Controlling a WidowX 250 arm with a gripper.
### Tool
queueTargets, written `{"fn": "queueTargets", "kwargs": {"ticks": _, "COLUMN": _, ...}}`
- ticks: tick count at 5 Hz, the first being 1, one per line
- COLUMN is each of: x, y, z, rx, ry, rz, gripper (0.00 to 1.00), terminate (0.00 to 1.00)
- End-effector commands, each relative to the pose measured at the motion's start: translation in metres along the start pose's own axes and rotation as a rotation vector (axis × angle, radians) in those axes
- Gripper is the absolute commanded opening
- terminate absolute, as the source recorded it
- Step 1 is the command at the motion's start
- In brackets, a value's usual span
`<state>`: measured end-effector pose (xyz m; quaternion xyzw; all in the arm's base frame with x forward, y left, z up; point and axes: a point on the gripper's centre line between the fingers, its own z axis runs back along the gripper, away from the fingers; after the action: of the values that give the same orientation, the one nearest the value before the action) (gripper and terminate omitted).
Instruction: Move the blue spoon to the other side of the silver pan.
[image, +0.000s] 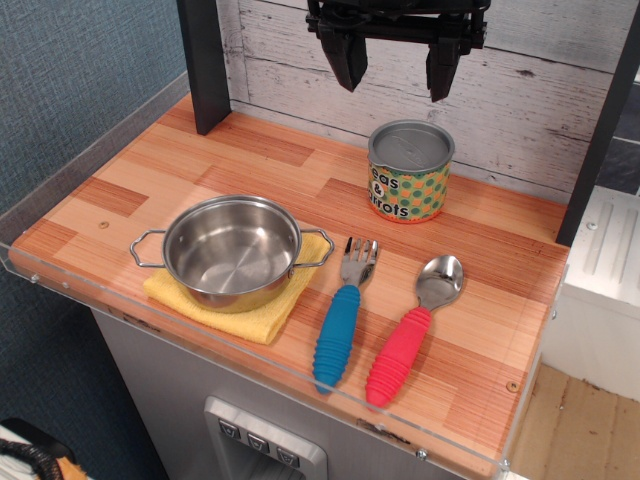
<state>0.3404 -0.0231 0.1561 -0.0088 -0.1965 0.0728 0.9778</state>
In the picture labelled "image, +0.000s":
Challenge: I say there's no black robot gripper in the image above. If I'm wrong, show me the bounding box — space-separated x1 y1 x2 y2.
306 1 487 102

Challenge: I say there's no blue handled metal fork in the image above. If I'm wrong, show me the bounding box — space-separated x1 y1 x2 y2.
312 237 379 393

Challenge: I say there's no silver metal pan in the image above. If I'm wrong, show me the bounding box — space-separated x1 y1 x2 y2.
130 195 335 313

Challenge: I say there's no peas and carrots can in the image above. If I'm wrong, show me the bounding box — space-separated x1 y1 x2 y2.
368 119 455 224

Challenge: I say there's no yellow folded cloth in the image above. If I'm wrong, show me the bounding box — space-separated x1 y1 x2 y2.
143 234 332 346

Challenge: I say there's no silver dispenser button panel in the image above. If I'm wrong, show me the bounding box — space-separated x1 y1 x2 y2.
204 396 328 479

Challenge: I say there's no clear acrylic table guard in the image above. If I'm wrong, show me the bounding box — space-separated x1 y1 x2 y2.
0 74 571 480

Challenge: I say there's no dark left shelf post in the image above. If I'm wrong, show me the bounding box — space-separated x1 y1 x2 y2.
177 0 231 135

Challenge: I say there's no dark shelf post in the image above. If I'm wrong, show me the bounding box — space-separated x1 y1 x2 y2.
177 0 231 135
556 6 639 247

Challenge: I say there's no dark right shelf post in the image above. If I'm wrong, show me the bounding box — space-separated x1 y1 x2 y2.
556 6 639 247

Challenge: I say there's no red handled metal spoon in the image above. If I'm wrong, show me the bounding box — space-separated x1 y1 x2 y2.
365 255 464 408

